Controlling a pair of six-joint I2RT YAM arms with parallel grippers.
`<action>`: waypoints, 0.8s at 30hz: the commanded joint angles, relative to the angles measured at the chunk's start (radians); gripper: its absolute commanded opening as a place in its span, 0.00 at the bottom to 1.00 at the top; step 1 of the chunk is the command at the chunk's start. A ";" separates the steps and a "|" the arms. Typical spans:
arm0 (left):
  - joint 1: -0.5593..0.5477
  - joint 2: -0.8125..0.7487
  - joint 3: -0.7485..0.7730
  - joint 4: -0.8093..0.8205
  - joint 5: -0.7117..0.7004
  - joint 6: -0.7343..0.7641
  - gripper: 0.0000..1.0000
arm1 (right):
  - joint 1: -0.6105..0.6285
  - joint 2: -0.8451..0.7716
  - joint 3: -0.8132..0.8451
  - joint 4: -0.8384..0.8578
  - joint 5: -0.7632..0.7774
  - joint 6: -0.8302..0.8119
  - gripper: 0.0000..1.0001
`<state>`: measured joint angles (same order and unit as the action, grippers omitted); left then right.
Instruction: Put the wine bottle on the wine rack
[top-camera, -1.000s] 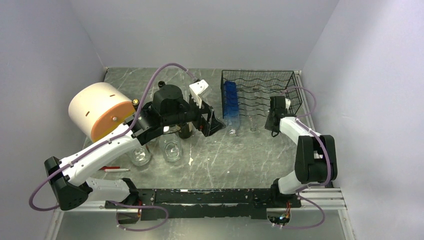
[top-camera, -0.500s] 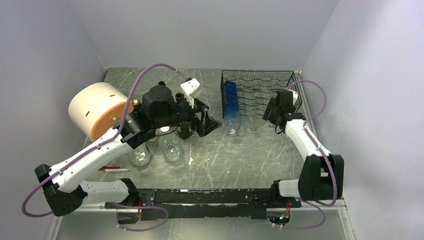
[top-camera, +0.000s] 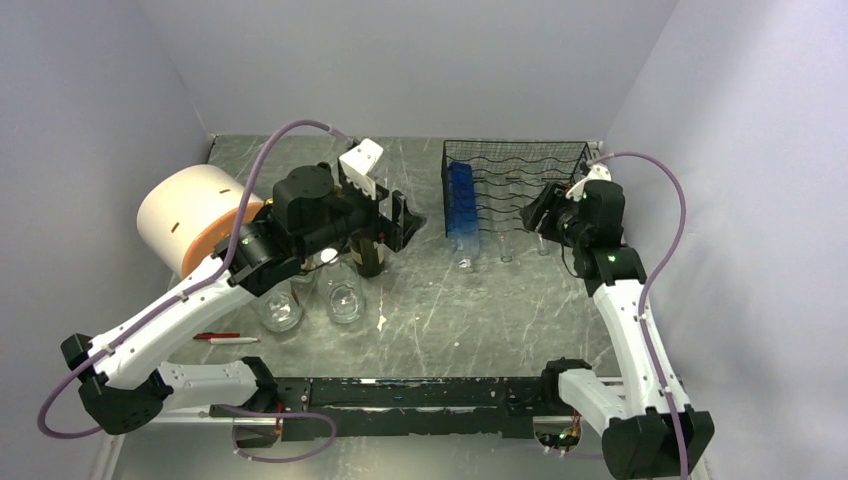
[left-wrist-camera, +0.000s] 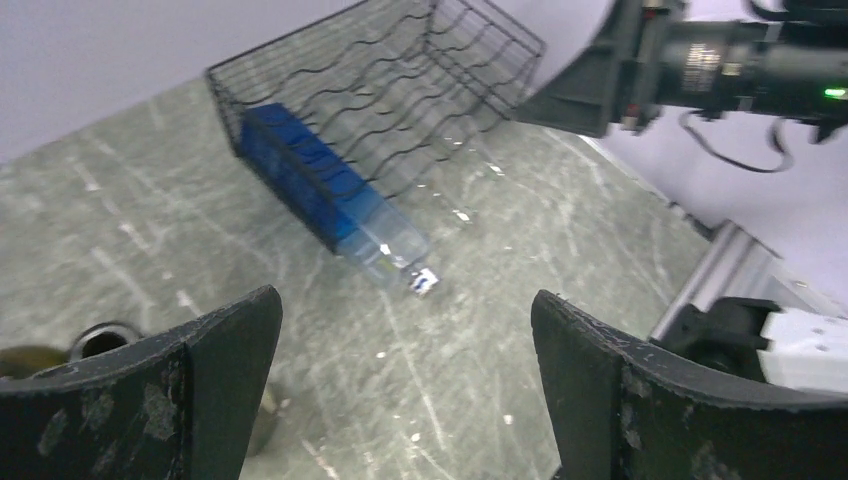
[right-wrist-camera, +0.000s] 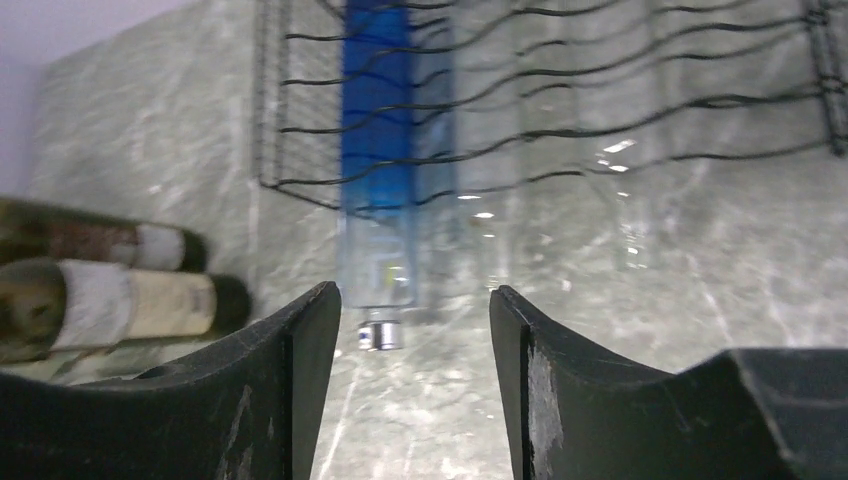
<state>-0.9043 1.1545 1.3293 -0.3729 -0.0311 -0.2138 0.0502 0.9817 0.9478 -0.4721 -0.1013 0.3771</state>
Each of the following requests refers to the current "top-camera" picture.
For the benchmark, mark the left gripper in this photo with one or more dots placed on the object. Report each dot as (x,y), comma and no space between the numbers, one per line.
(394,232)

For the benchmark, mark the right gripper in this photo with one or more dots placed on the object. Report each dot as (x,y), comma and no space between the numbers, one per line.
(553,198)

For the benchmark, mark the small clear glass bottle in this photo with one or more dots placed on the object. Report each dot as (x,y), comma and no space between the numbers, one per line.
(505,245)

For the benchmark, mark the clear slim glass bottle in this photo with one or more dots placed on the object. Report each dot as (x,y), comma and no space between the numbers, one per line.
(542,246)

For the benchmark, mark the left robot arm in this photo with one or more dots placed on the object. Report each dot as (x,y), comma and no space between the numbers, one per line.
(125,377)

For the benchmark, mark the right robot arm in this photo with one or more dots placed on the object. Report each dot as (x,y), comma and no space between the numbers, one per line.
(651,430)

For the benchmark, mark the dark green wine bottle front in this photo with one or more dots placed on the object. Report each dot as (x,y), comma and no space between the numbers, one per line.
(367,256)

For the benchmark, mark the clear bottle white cap middle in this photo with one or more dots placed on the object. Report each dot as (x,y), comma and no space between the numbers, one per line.
(340,288)

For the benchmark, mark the clear bottle with label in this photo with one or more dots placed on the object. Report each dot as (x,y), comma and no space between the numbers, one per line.
(306,274)

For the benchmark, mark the clear round bottle white cap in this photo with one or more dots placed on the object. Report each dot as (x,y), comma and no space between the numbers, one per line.
(279,309)

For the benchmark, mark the white and orange drum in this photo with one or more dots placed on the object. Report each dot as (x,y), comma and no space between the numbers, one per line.
(185,216)

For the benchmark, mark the white pen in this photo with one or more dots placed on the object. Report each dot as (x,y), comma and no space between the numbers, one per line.
(233,341)

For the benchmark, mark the red pen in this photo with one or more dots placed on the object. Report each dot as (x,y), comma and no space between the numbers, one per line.
(216,335)

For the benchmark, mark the black wire wine rack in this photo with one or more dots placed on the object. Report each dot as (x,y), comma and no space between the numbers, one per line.
(509,174)

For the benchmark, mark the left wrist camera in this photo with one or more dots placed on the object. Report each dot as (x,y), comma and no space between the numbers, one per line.
(358,163)

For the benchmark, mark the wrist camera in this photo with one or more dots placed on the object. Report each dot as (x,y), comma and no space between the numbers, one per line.
(596,171)
(358,163)

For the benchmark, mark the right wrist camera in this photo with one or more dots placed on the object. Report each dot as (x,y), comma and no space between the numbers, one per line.
(596,171)

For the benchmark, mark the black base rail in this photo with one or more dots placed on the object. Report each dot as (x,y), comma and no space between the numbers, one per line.
(507,406)

